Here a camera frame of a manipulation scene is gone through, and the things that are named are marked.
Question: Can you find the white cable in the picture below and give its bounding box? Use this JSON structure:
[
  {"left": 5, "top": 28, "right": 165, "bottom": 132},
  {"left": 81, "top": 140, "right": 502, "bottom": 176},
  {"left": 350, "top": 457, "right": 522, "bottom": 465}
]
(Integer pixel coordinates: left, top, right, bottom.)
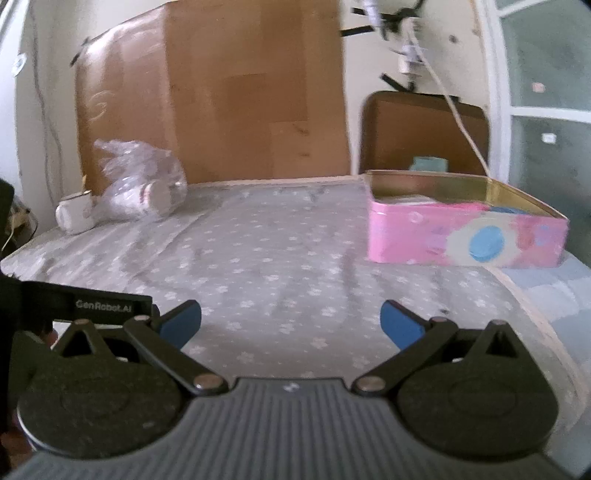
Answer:
[{"left": 406, "top": 28, "right": 491, "bottom": 177}]

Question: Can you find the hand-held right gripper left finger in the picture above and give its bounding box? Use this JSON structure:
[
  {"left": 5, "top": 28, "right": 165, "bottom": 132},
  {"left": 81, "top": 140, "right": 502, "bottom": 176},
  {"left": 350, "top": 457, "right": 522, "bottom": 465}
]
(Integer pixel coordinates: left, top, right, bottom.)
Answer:
[{"left": 53, "top": 299, "right": 230, "bottom": 395}]

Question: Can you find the white cup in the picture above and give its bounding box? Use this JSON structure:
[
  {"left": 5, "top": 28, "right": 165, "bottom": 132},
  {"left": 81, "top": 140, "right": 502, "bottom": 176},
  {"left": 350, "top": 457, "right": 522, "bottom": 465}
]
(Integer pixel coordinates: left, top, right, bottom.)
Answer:
[{"left": 55, "top": 191, "right": 101, "bottom": 234}]

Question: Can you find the glass window door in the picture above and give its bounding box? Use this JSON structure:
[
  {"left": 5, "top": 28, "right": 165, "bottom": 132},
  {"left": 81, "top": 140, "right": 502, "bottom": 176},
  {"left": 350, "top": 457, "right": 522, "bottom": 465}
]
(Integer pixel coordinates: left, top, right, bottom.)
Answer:
[{"left": 480, "top": 0, "right": 591, "bottom": 261}]

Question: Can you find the grey star-print bed sheet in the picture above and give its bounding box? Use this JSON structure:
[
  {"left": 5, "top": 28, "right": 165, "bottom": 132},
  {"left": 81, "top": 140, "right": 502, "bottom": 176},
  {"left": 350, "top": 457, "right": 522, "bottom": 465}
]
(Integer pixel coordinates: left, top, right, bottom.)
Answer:
[{"left": 0, "top": 176, "right": 580, "bottom": 416}]

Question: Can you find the clear plastic bag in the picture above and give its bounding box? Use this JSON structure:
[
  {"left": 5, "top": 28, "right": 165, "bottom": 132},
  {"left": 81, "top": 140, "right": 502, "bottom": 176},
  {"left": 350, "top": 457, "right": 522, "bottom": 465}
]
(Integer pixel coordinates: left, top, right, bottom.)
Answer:
[{"left": 91, "top": 138, "right": 188, "bottom": 221}]

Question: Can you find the thin wall cable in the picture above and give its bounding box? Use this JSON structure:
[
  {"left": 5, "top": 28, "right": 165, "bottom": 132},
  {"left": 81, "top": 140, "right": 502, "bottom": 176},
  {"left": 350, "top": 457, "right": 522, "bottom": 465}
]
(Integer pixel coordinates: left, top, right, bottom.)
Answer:
[{"left": 28, "top": 9, "right": 64, "bottom": 185}]

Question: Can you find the teal cup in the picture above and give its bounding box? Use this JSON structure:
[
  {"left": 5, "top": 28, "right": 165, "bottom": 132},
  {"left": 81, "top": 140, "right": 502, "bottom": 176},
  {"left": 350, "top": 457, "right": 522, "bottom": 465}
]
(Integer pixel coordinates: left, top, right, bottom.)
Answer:
[{"left": 412, "top": 156, "right": 450, "bottom": 173}]

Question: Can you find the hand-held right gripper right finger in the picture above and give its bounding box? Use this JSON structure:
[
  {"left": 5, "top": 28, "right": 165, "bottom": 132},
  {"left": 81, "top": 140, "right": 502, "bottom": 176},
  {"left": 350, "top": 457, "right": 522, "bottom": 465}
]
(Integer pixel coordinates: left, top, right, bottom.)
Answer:
[{"left": 353, "top": 299, "right": 529, "bottom": 397}]

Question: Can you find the pink tin box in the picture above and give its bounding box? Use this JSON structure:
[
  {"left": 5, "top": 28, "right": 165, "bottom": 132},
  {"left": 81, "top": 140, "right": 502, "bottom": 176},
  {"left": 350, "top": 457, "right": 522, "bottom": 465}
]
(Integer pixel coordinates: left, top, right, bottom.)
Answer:
[{"left": 364, "top": 169, "right": 568, "bottom": 268}]

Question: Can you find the white wall charger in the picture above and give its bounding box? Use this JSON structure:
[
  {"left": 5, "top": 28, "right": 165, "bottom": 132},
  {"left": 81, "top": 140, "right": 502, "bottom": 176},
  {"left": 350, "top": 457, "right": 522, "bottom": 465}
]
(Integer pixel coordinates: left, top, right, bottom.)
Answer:
[{"left": 396, "top": 18, "right": 426, "bottom": 78}]

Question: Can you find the large cardboard box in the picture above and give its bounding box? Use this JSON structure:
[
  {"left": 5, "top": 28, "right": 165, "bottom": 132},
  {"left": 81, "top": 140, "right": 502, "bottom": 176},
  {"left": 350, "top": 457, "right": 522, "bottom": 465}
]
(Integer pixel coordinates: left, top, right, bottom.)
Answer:
[{"left": 74, "top": 0, "right": 352, "bottom": 186}]

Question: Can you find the light blue blanket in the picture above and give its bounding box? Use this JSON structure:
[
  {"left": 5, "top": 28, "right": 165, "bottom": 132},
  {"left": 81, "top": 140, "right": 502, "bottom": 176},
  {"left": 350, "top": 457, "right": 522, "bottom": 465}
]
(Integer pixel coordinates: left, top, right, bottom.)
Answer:
[{"left": 501, "top": 256, "right": 591, "bottom": 374}]

